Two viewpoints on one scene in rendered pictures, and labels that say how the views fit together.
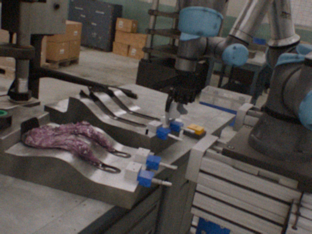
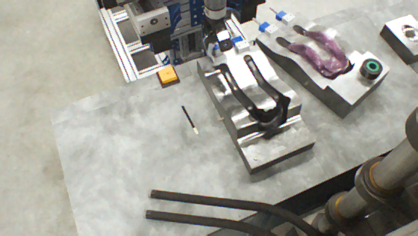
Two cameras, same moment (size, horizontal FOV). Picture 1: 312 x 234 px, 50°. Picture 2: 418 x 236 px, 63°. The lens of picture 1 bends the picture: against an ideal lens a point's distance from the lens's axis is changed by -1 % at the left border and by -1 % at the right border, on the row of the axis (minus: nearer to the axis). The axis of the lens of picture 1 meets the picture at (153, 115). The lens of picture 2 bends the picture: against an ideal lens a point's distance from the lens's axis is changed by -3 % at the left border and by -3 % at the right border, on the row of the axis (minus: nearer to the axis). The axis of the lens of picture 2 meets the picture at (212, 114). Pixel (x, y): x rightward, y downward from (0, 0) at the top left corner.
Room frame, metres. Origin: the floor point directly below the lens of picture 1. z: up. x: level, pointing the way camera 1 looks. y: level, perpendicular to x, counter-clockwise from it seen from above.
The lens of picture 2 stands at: (1.93, 0.52, 2.01)
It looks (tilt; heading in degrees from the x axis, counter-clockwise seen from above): 60 degrees down; 221
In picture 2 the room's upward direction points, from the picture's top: 1 degrees counter-clockwise
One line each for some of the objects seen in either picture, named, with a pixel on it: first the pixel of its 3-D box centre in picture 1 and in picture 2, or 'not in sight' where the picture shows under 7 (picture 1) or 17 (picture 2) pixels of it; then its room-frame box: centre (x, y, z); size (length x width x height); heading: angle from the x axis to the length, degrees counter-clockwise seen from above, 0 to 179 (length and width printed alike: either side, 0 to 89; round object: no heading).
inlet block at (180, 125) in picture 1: (178, 126); (213, 48); (1.21, -0.10, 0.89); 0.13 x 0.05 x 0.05; 64
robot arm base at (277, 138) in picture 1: (284, 129); not in sight; (0.77, -0.31, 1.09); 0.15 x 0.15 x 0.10
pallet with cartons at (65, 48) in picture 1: (39, 39); not in sight; (5.93, 2.22, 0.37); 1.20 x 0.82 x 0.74; 77
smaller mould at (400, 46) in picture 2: not in sight; (408, 39); (0.55, 0.50, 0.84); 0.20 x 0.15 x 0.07; 64
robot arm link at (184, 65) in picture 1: (185, 64); (214, 9); (1.22, -0.08, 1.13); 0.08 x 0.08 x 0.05
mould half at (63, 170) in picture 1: (66, 150); (319, 56); (0.93, 0.24, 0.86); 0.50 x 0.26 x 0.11; 81
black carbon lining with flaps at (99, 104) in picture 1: (116, 104); (254, 87); (1.27, 0.15, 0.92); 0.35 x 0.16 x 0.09; 64
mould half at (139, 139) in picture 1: (112, 114); (253, 98); (1.28, 0.16, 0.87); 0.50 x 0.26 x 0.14; 64
